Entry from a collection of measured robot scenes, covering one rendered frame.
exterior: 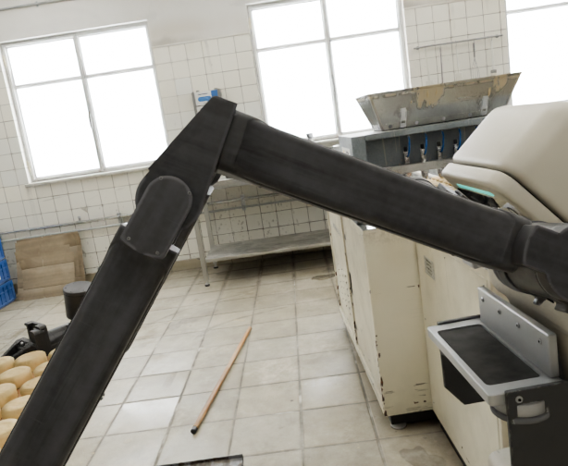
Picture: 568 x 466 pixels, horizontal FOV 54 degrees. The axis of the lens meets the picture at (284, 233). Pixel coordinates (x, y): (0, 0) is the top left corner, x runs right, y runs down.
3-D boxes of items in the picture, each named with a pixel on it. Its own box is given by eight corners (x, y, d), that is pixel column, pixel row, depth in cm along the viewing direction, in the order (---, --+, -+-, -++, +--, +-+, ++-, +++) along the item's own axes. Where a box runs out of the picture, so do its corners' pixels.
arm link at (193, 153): (177, 65, 46) (181, 91, 56) (123, 220, 46) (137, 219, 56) (632, 237, 53) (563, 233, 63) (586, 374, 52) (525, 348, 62)
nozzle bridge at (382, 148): (347, 215, 236) (338, 135, 229) (515, 190, 237) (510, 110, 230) (361, 230, 203) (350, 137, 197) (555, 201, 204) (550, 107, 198)
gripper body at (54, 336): (20, 324, 104) (57, 310, 109) (33, 374, 105) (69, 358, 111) (36, 328, 99) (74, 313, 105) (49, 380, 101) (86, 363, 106)
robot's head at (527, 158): (561, 159, 88) (494, 98, 86) (658, 168, 68) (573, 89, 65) (501, 229, 90) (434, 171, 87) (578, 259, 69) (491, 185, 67)
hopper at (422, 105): (358, 132, 227) (353, 98, 225) (492, 113, 228) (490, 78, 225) (372, 133, 199) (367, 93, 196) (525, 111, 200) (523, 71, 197)
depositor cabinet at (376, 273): (341, 324, 345) (324, 190, 329) (454, 306, 346) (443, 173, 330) (387, 436, 220) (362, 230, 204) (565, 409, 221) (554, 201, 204)
